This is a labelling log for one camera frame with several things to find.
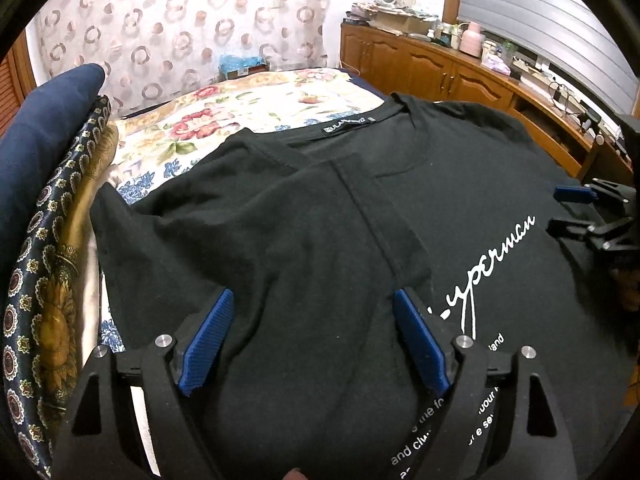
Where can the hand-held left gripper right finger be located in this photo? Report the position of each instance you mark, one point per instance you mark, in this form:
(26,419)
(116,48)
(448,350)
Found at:
(417,342)

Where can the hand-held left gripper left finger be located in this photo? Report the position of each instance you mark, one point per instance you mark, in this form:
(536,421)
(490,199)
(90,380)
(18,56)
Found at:
(210,342)

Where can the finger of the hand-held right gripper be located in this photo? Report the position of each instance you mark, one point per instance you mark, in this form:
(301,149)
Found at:
(572,193)
(570,227)

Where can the black printed t-shirt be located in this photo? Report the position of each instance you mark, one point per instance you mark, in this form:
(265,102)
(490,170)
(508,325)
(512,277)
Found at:
(310,240)

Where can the purple cloth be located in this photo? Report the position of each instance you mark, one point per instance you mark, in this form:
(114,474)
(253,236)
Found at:
(495,65)

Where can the small potted plant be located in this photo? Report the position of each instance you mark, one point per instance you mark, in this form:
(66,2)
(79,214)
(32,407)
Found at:
(509,50)

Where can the grey window blind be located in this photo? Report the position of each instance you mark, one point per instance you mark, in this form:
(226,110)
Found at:
(530,10)

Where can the navy gold patterned cloth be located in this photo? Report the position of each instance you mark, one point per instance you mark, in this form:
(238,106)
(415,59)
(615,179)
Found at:
(45,310)

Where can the pink bottle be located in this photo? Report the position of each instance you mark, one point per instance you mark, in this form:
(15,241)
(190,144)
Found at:
(471,40)

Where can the wooden cabinet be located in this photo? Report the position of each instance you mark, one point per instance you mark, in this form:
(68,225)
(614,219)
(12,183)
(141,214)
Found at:
(425,67)

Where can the floral blanket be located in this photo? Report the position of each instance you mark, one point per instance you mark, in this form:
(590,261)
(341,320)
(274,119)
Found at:
(210,110)

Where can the navy bed sheet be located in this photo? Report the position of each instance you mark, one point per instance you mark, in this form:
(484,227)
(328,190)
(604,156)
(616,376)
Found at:
(365,80)

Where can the cardboard box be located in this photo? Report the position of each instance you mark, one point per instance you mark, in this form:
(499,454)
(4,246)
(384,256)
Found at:
(402,22)

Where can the navy blue pillow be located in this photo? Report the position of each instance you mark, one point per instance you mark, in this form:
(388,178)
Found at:
(40,140)

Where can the blue bag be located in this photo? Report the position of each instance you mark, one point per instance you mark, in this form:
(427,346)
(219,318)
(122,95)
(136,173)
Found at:
(242,62)

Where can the circle print sheer curtain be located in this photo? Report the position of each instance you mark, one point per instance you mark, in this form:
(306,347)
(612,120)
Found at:
(175,25)

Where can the wooden louvered closet door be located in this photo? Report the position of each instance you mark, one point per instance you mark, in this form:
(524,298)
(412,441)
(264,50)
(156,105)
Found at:
(12,75)

